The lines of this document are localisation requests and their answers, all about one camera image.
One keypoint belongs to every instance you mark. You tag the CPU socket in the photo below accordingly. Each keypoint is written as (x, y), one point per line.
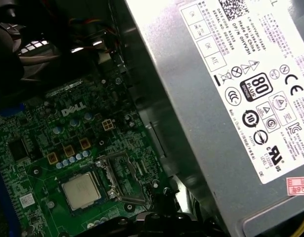
(97, 172)

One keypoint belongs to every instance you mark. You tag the black PC case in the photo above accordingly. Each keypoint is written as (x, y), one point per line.
(75, 24)

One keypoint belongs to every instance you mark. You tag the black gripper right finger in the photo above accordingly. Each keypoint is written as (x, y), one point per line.
(176, 217)

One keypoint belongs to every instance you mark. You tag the green motherboard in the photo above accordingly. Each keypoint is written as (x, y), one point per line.
(67, 138)

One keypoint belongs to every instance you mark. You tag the blue expansion slot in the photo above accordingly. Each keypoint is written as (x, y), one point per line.
(6, 197)

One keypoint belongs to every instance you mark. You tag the black case fan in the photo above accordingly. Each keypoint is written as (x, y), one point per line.
(8, 49)

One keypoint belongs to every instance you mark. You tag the grey power supply unit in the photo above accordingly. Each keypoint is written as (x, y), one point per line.
(191, 98)

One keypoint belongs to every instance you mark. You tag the CPU with silver top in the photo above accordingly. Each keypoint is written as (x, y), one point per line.
(81, 190)

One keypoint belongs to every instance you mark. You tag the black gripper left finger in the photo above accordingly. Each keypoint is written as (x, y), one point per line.
(142, 225)

